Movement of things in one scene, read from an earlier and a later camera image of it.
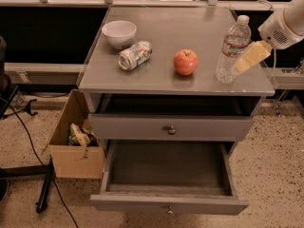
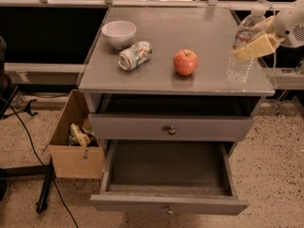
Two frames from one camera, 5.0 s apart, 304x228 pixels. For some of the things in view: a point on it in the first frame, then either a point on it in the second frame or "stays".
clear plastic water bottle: x=237 y=40 → x=240 y=71
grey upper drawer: x=170 y=127 stays
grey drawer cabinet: x=151 y=76 stays
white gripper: x=275 y=31 stays
